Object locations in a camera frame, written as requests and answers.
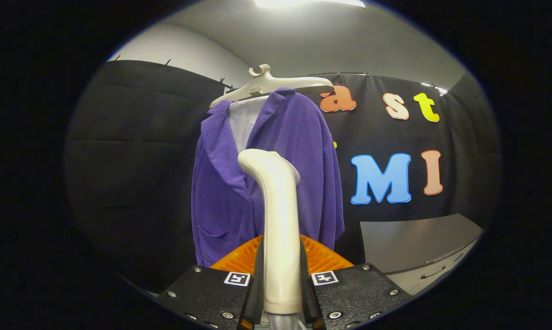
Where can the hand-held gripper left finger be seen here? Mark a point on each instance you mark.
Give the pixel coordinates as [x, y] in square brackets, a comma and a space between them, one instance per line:
[212, 293]

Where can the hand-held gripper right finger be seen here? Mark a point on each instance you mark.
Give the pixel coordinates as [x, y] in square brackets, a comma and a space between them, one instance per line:
[354, 293]

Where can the purple ribbed jacket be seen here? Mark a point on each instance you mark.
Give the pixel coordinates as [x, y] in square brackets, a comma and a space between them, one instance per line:
[303, 151]

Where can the white plastic clothes hanger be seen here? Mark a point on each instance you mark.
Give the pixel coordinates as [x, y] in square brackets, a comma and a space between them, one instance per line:
[276, 85]

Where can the grey cabinet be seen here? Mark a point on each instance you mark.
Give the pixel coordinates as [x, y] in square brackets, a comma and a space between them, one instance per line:
[409, 243]

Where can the white inner cloth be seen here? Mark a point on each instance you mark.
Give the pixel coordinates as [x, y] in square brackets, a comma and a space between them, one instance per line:
[244, 123]

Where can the large ceiling light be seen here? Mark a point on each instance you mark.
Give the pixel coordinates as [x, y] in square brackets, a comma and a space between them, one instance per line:
[303, 2]

